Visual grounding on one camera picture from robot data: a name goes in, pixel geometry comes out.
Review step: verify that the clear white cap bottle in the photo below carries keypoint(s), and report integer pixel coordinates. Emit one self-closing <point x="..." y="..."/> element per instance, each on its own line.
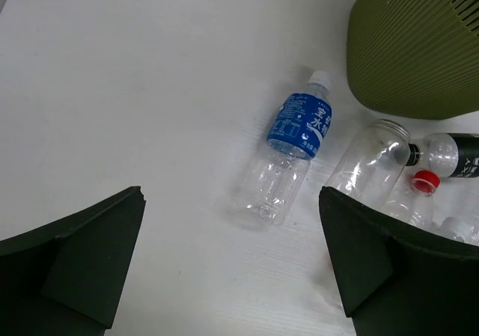
<point x="460" y="230"/>

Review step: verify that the black label plastic bottle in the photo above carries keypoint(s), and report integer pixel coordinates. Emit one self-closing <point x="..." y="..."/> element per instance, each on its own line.
<point x="449" y="155"/>

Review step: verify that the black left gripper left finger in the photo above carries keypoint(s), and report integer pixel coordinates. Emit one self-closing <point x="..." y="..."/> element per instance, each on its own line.
<point x="67" y="277"/>

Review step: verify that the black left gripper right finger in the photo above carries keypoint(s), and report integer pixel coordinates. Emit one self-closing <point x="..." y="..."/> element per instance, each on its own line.
<point x="396" y="279"/>

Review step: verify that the blue label plastic bottle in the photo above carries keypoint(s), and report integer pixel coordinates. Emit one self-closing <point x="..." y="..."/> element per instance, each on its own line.
<point x="275" y="174"/>

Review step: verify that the green plastic waste bin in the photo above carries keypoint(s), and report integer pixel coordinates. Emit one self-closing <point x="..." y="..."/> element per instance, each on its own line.
<point x="414" y="58"/>

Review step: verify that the clear wide bottle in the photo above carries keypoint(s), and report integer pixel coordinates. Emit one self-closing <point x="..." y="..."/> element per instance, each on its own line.
<point x="373" y="162"/>

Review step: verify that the red cap plastic bottle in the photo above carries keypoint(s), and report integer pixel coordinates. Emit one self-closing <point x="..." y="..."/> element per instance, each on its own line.
<point x="411" y="200"/>

